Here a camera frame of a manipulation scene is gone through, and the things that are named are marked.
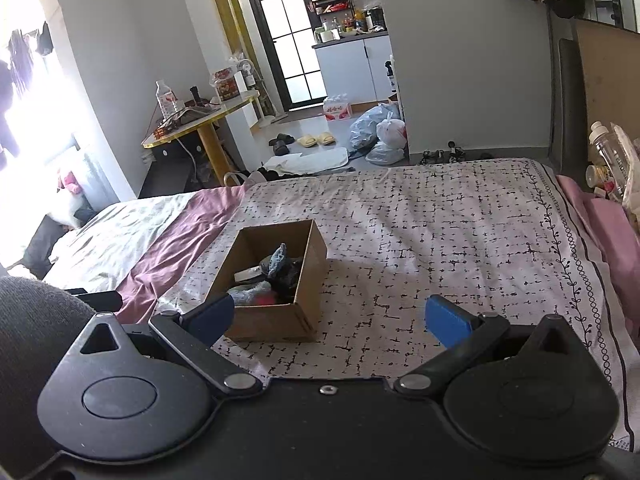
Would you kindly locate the brown cardboard box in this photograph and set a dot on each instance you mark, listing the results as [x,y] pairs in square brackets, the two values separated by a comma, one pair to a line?
[270,322]

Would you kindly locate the white kitchen cabinet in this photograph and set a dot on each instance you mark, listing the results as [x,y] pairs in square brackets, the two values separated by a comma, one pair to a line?
[350,70]

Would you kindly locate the white plush toy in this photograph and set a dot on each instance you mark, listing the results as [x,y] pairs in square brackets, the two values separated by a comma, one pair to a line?
[67,210]

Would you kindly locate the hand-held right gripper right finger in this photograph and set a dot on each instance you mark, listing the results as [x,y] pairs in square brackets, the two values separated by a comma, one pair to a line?
[447,322]

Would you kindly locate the dark grey cloth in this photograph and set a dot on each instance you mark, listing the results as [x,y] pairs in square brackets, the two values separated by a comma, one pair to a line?
[290,285]

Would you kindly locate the white red plastic bag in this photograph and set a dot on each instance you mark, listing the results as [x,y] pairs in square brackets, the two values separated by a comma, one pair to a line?
[392,131]

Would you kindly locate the pile of papers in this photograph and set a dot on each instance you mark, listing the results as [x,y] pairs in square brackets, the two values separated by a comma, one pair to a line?
[187,114]

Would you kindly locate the pack of water bottles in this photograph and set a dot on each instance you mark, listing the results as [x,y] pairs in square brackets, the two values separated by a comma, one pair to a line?
[337,109]

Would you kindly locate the clear plastic bottle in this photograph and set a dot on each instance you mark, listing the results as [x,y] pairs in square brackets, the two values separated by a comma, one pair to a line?
[605,155]

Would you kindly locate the blue grey trash bag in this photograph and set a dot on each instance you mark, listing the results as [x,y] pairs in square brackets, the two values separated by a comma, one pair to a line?
[367,127]

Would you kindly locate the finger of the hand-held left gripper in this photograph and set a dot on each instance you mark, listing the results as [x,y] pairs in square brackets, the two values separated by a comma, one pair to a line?
[102,301]

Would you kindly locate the yellow round table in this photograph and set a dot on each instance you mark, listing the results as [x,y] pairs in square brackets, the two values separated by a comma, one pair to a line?
[210,155]

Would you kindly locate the yellow slipper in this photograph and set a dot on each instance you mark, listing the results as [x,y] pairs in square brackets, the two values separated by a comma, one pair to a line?
[326,138]
[307,141]

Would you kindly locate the red snack tub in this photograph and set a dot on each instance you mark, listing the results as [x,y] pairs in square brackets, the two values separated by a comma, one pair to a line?
[227,87]

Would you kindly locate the grey blue sock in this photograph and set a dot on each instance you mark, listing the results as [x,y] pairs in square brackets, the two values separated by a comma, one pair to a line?
[279,260]

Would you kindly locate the white blanket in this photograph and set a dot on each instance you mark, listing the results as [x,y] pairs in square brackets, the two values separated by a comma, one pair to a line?
[110,240]

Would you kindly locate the person's leg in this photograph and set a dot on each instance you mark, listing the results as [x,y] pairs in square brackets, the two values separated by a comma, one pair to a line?
[30,340]

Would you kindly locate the dark board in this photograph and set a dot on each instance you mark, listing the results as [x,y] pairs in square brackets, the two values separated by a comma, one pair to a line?
[567,110]

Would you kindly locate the clear plastic bag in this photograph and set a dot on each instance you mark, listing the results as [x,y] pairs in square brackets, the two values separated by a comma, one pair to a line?
[247,291]

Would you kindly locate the black slipper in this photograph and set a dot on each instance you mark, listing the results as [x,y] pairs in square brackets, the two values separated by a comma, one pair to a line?
[281,149]
[282,139]

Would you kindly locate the pink plush toy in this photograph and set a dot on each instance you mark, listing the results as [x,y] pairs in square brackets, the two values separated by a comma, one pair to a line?
[69,182]

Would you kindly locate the kitchen counter clutter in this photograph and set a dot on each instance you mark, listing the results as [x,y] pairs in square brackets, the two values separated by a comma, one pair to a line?
[347,12]

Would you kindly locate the white floor fan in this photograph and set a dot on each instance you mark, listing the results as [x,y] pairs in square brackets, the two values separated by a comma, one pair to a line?
[247,69]

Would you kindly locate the brown cardboard sheet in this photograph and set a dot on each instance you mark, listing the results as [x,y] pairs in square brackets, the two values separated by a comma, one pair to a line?
[607,75]

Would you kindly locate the white black printed bedspread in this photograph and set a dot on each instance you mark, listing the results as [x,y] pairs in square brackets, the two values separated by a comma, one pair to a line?
[425,220]

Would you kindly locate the black low cabinet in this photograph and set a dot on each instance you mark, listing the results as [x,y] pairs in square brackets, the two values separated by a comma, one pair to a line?
[170,165]

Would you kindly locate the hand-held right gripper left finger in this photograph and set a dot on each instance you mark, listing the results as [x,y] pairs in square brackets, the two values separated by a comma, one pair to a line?
[212,317]

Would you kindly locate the clear water bottle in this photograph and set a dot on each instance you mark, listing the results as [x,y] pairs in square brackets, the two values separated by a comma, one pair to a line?
[166,100]

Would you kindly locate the black framed glass door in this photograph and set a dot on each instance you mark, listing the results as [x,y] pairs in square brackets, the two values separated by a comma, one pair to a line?
[280,35]

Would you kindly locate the white floor towel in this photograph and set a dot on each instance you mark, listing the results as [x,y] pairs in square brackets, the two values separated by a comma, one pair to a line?
[310,161]

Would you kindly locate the dark sneaker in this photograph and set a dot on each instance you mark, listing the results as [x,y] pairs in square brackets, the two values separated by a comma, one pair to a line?
[454,151]
[430,156]

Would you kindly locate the white tote bag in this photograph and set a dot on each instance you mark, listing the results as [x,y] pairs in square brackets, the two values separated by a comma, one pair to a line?
[240,179]

